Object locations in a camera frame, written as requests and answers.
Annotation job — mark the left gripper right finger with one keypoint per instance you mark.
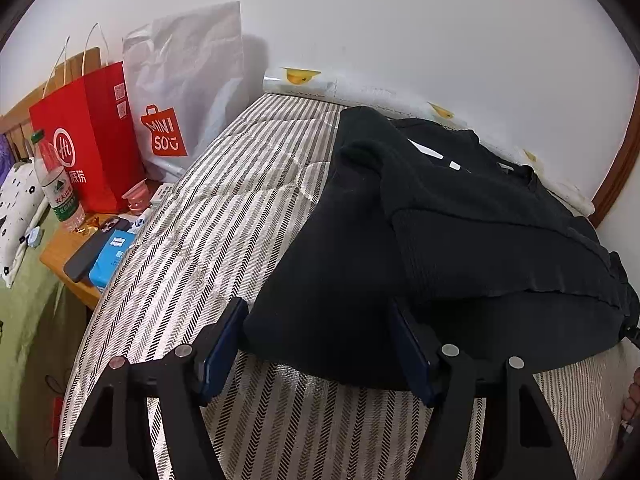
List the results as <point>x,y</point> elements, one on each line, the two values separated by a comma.
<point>417,369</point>

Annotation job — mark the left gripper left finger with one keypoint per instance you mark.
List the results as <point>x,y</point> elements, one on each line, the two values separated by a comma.
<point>219,344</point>

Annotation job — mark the black sweatshirt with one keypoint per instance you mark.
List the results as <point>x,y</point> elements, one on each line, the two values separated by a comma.
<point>417,217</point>

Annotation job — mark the person's right hand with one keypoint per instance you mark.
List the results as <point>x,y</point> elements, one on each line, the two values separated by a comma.
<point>631,405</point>

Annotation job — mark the striped mattress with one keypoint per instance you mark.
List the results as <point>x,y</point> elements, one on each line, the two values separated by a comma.
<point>132,409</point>

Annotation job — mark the blue tissue pack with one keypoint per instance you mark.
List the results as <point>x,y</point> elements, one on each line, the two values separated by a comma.
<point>109,258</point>

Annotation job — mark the black smartphone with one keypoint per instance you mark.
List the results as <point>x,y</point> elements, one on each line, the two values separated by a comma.
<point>82,260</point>

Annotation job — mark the white remote control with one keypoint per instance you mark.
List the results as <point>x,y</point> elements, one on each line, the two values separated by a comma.
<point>162,191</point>

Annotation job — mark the pink small cup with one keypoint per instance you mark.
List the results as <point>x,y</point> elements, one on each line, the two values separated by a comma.
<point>138,197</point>

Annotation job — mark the green bed sheet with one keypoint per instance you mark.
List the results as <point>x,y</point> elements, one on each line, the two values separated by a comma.
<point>42,324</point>

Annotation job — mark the wooden nightstand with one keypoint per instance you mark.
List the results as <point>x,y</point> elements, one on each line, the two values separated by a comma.
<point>70,255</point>

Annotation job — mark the plastic water bottle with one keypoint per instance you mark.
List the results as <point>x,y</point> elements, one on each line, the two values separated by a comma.
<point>56,184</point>

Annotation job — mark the white black-dotted pillow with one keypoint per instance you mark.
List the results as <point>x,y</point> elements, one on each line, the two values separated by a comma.
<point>22,206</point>

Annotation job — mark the red paper shopping bag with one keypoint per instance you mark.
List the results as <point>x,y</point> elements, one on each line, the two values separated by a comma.
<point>88,121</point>

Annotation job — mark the white Miniso shopping bag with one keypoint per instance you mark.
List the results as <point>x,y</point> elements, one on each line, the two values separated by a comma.
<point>185,82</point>

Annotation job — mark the purple plastic bag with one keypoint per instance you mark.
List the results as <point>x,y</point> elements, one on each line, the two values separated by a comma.
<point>6,158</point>

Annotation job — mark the wooden headboard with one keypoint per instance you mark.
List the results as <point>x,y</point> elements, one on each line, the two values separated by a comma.
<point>16,125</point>

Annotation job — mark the brown wooden door frame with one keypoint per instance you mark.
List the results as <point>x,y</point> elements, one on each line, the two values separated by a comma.
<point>622,165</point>

